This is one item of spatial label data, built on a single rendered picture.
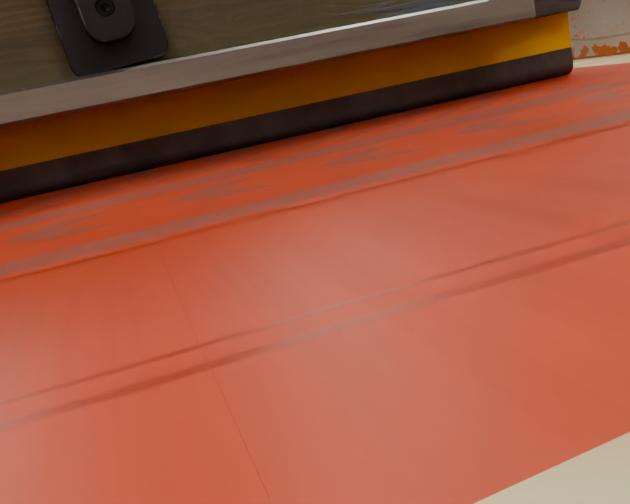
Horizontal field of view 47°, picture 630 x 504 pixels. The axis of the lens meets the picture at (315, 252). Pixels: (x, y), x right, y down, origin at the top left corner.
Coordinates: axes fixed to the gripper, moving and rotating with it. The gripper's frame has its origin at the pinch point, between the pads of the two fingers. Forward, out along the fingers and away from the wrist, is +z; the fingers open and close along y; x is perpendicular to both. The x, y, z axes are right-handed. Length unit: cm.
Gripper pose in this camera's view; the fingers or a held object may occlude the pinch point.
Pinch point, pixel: (101, 12)
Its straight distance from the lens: 27.3
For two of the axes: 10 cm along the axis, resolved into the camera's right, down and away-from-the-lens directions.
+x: 9.1, -3.4, 2.2
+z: 2.8, 9.3, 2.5
